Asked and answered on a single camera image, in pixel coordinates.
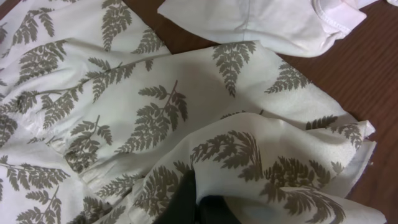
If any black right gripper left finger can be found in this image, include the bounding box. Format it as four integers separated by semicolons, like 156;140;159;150
154;170;197;224

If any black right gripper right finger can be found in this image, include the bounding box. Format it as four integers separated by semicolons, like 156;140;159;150
198;196;241;224

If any white fern print garment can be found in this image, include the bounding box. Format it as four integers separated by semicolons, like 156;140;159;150
1;1;386;223

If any plain white cloth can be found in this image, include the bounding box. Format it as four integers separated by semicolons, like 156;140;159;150
157;0;376;58

